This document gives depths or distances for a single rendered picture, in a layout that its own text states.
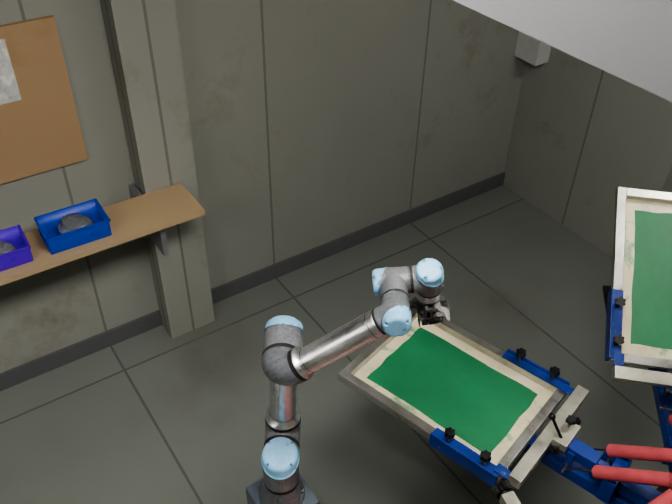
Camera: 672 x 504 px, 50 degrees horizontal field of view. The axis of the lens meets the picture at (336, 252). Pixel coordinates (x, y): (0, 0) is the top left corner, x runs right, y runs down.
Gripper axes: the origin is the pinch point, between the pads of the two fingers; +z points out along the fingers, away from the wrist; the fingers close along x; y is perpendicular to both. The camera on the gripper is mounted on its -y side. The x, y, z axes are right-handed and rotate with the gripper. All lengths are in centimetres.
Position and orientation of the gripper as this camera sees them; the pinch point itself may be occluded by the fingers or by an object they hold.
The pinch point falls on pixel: (424, 314)
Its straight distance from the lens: 225.9
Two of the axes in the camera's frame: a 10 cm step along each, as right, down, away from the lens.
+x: 9.8, -1.8, 0.1
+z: 0.8, 4.8, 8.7
